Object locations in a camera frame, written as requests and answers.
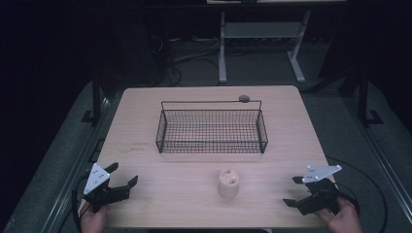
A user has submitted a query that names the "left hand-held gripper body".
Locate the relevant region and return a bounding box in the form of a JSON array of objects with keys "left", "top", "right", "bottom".
[{"left": 83, "top": 162, "right": 121, "bottom": 214}]

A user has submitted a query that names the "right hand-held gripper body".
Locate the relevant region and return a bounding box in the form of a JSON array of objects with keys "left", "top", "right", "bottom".
[{"left": 298, "top": 164, "right": 343, "bottom": 216}]

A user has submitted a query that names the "pale plastic cup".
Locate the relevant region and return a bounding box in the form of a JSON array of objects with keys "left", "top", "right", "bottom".
[{"left": 217, "top": 169, "right": 241, "bottom": 199}]

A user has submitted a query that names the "black wire basket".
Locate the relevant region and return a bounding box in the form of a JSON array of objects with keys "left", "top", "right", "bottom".
[{"left": 154, "top": 99, "right": 269, "bottom": 154}]

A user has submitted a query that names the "person's right hand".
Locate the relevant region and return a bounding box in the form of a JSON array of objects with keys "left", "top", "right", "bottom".
[{"left": 315, "top": 196, "right": 364, "bottom": 233}]

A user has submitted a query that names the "person's left hand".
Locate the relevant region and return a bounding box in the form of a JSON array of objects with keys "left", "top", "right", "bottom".
[{"left": 80, "top": 203, "right": 112, "bottom": 233}]

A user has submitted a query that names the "black metal stand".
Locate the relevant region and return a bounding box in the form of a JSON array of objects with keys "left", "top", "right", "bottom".
[
  {"left": 356, "top": 66, "right": 385, "bottom": 126},
  {"left": 81, "top": 64, "right": 105, "bottom": 126}
]

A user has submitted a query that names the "white metal stand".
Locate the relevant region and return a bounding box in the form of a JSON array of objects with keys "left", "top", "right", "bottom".
[{"left": 218, "top": 9, "right": 313, "bottom": 84}]

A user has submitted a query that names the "aluminium rail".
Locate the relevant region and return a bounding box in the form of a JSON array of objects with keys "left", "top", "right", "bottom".
[
  {"left": 41, "top": 96, "right": 112, "bottom": 233},
  {"left": 345, "top": 96, "right": 412, "bottom": 216}
]

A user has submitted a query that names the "black cable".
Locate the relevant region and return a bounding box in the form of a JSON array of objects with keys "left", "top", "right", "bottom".
[
  {"left": 325, "top": 155, "right": 389, "bottom": 233},
  {"left": 71, "top": 174, "right": 95, "bottom": 233}
]

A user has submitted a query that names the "bundle of floor cables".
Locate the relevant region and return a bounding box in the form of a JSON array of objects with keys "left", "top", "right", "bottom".
[{"left": 150, "top": 36, "right": 222, "bottom": 87}]

